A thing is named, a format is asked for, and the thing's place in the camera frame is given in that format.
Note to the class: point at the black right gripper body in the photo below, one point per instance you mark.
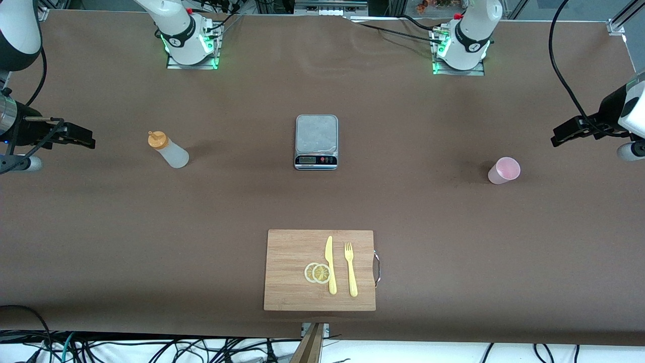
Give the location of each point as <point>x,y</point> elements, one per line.
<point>27,128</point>

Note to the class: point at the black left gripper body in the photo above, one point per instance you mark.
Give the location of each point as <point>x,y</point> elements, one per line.
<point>606,115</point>

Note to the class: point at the pink plastic cup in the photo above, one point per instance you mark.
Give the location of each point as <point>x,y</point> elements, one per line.
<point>504,171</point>

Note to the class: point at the translucent squeeze bottle orange cap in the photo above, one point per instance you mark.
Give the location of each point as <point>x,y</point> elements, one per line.
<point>174,154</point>

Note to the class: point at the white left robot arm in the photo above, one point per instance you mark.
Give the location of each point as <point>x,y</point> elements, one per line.
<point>471,30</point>

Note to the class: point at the silver digital kitchen scale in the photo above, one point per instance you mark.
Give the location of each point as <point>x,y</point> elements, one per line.
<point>316,136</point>

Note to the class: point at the brown table cover sheet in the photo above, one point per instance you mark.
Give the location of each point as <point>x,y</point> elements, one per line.
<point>322,201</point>

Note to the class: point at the yellow plastic fork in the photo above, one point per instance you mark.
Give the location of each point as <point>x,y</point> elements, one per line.
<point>351,275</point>

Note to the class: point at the lemon slice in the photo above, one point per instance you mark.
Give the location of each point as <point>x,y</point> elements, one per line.
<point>321,274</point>
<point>308,273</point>

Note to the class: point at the yellow plastic knife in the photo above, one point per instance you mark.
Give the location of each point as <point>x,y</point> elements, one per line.
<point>330,262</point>

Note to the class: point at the white power strip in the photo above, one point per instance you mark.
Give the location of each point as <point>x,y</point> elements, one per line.
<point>330,10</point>

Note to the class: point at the aluminium frame profile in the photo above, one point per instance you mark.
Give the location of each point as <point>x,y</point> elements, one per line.
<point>622,17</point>

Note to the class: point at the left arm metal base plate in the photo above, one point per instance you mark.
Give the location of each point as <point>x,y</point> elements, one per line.
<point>476,72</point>

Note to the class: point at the metal corner bracket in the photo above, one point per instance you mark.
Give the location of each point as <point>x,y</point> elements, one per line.
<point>41,14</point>

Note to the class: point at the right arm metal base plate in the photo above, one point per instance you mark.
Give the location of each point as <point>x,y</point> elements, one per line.
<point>174,65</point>

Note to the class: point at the small metal bracket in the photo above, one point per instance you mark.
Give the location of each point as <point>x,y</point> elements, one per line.
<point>326,330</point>

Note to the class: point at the wooden post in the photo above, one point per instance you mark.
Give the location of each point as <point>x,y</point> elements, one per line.
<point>308,348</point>

